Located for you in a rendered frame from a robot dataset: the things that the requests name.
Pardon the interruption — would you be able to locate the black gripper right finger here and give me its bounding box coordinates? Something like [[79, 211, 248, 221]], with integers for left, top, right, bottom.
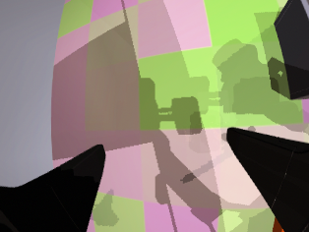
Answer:
[[226, 127, 309, 232]]

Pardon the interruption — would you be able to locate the dark grey open box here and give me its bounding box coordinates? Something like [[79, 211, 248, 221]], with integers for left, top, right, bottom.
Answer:
[[274, 0, 309, 100]]

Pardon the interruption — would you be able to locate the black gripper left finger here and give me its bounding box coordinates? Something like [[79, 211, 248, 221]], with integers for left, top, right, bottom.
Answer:
[[0, 145, 106, 232]]

